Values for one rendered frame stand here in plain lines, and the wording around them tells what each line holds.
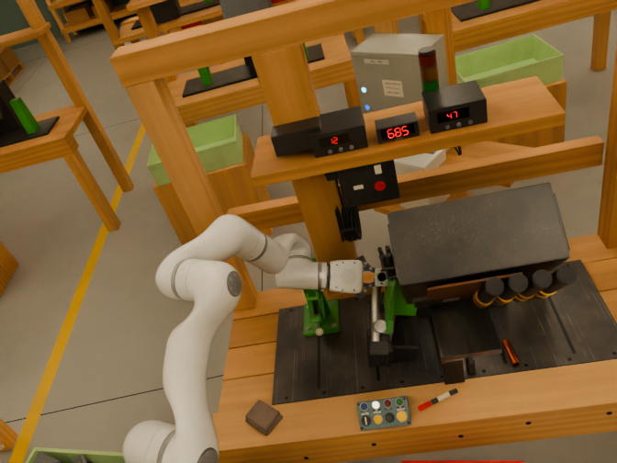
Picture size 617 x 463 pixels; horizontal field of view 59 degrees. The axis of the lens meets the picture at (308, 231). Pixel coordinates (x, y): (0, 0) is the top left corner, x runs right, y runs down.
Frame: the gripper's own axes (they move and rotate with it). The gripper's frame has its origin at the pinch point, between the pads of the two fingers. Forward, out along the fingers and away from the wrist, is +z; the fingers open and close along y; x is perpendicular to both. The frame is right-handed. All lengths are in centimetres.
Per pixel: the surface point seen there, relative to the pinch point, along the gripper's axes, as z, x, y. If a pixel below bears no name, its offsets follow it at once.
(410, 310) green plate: 9.3, -3.8, -9.9
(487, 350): 26.5, -20.9, -19.2
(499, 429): 35, -5, -43
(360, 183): -6.5, -5.4, 28.1
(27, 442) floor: -177, 150, -93
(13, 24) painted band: -603, 839, 497
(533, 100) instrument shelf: 42, -17, 51
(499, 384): 35.8, -2.4, -30.9
